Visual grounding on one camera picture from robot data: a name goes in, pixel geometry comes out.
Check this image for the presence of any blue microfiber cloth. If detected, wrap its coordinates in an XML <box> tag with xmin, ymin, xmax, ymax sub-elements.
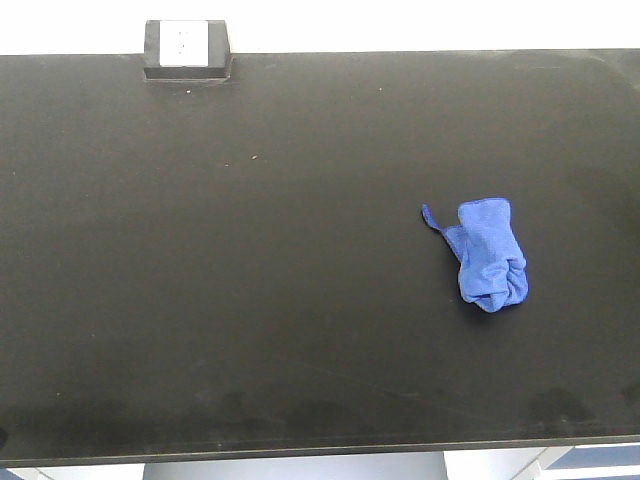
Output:
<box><xmin>421</xmin><ymin>198</ymin><xmax>529</xmax><ymax>313</ymax></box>

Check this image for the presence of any black white power outlet box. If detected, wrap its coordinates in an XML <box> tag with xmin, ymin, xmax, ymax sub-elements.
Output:
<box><xmin>143</xmin><ymin>20</ymin><xmax>232</xmax><ymax>82</ymax></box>

